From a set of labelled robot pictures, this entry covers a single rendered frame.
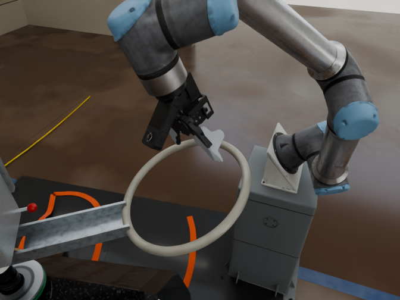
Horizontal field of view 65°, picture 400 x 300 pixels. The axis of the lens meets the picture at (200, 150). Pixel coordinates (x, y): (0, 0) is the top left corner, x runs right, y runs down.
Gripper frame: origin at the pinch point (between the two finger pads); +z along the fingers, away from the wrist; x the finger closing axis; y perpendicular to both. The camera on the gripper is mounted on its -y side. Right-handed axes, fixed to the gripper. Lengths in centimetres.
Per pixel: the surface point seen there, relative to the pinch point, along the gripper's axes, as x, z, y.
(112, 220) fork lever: 39, 29, -24
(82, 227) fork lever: 44, 25, -32
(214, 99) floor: 225, 181, 174
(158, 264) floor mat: 93, 136, -23
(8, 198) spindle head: 53, 3, -40
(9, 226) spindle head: 48, 7, -45
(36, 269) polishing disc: 59, 35, -55
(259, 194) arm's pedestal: 28, 80, 33
